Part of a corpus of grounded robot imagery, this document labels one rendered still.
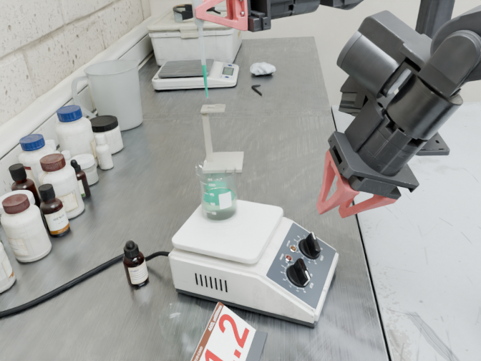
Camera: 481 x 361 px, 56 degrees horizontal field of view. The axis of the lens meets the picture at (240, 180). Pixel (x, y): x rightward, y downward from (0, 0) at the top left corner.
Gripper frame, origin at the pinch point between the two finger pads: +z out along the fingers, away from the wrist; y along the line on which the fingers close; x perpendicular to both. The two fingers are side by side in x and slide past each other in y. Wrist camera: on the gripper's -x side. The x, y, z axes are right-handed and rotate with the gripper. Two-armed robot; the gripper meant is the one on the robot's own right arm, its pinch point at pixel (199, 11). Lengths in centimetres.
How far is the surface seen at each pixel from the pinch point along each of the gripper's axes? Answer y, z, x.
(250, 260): 27.7, 7.5, 23.8
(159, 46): -90, -18, 25
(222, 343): 32.5, 14.0, 29.7
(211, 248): 23.6, 10.8, 23.6
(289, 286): 30.7, 3.9, 27.4
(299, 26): -98, -80, 29
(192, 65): -70, -22, 28
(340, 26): -89, -94, 30
